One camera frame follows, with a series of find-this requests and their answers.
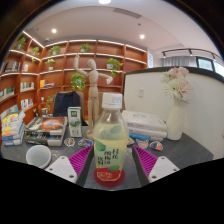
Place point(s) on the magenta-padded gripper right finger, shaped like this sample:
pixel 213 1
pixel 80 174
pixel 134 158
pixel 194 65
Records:
pixel 161 168

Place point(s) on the ceiling air vent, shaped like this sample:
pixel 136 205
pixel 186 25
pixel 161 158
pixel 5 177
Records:
pixel 127 12

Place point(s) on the white wall socket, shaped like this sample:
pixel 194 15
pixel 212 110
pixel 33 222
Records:
pixel 141 92

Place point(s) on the dark book orange cover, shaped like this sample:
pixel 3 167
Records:
pixel 48 125

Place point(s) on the window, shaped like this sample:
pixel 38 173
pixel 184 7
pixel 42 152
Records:
pixel 205 65

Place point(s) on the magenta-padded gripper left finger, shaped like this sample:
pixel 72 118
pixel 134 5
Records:
pixel 63 168

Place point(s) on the wooden shelf unit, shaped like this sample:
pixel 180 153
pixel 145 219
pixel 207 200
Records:
pixel 63 66

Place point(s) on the white vase with flowers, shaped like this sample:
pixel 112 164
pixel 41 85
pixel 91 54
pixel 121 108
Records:
pixel 176 123

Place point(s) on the blue white tissue pack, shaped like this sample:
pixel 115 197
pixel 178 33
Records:
pixel 146 137

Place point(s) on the recessed ceiling lights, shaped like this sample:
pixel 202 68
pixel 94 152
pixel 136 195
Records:
pixel 104 1

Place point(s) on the small green white carton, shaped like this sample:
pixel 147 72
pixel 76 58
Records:
pixel 74 122

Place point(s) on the white mug triangle pattern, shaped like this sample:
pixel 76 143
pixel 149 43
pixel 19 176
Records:
pixel 38 156

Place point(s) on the white partition black top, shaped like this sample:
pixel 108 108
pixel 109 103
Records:
pixel 150 93

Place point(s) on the small printed sticker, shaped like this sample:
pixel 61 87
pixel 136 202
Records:
pixel 156 146
pixel 142 144
pixel 69 142
pixel 85 143

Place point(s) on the colourful book stack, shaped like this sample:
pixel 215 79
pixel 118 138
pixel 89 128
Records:
pixel 13 128

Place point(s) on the clear drink bottle white cap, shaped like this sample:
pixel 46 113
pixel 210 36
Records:
pixel 111 140

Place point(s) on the black track light rail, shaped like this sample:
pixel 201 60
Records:
pixel 190 50

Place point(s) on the tan chair with dark jacket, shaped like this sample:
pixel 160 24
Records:
pixel 66 104

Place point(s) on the grey curtain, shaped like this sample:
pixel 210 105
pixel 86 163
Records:
pixel 180 61

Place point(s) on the wooden artist mannequin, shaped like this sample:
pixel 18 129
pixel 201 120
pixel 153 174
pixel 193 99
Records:
pixel 92 90

